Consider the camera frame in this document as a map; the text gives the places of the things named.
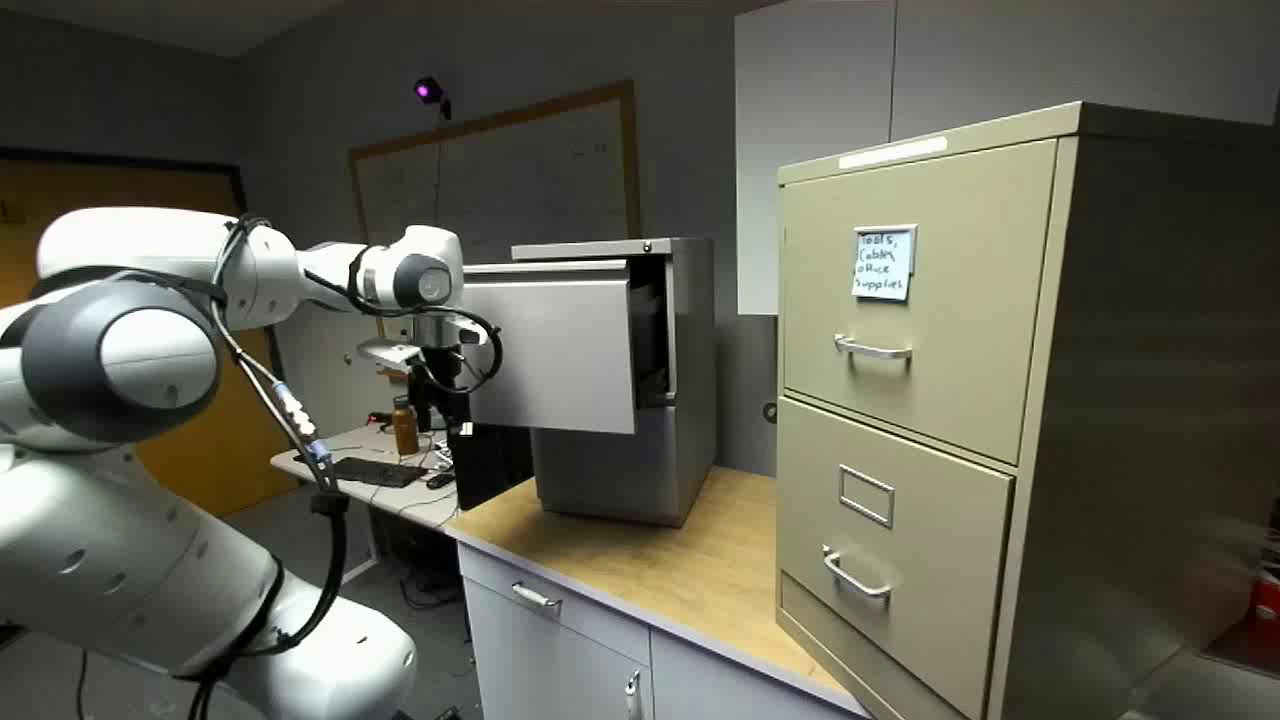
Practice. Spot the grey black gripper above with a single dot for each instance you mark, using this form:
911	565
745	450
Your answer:
433	351

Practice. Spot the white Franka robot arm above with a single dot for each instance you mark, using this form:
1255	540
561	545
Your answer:
123	560

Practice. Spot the grey open cabinet drawer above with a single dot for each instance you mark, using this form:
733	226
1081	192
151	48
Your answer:
561	351

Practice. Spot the beige drawer with empty label holder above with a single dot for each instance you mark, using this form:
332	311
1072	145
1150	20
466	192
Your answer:
893	545

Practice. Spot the beige drawer with paper label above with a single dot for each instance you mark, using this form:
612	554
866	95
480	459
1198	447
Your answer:
935	306

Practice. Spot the brown bottle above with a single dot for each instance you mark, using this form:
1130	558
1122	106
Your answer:
404	430

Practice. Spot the black box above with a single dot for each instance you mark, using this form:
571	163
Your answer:
491	466

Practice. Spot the black keyboard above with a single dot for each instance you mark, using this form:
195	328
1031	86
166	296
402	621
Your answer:
377	469

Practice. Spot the wooden orange door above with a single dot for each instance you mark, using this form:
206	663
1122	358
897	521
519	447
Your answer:
224	452

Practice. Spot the grey metal filing cabinet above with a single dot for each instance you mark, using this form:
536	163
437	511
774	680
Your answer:
665	403

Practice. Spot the framed whiteboard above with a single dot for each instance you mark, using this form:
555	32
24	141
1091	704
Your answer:
523	172

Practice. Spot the white base cabinet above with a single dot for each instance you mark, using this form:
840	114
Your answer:
561	652

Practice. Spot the white paper note label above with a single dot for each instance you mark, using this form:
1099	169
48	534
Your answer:
884	262

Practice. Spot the beige metal filing cabinet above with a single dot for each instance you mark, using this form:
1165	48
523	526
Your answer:
1133	403

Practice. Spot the red object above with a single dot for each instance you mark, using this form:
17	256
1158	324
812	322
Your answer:
1267	600

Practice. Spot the camera with purple light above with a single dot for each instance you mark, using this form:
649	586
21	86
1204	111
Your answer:
429	95

